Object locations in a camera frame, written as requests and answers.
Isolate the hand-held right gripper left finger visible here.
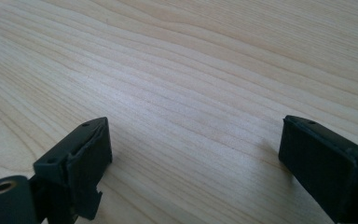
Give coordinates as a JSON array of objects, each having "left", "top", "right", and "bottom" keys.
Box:
[{"left": 29, "top": 116, "right": 114, "bottom": 224}]

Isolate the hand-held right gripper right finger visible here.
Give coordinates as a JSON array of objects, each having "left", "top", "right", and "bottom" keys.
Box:
[{"left": 278, "top": 114, "right": 358, "bottom": 224}]

